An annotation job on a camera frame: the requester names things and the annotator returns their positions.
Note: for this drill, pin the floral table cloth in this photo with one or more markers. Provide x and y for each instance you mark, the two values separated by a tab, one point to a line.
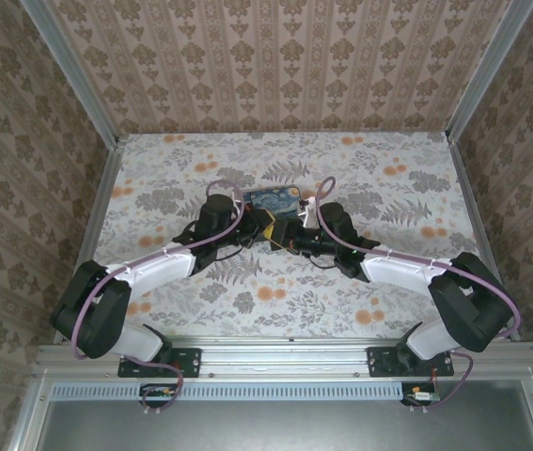
294	305

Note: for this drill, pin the aluminium frame post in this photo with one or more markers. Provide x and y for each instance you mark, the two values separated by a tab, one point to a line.
71	70
486	70

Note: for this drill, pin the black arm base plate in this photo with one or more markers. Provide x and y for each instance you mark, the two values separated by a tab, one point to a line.
186	362
381	362

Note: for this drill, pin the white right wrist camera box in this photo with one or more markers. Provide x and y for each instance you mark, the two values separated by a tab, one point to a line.
310	216

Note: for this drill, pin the dark blue painted tin box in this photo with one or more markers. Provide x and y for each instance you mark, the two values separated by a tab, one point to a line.
275	202

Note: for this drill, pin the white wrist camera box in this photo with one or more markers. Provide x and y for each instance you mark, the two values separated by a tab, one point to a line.
239	203
310	216

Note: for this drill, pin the aluminium table side rail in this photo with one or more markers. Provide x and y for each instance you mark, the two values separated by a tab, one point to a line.
469	188
94	225

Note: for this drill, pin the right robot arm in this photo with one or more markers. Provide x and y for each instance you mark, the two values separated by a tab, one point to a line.
463	305

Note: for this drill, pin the small connector board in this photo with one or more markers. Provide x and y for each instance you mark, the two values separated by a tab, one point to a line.
158	393
423	397

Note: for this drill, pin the aluminium cross rail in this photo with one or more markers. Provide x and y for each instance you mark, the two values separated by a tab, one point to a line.
285	359

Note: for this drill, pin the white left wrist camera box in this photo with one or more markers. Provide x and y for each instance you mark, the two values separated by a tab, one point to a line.
239	203

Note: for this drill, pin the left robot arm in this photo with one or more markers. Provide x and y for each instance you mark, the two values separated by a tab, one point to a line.
101	319

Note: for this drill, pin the grey metal panel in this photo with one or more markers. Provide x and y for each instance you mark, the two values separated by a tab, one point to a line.
285	427

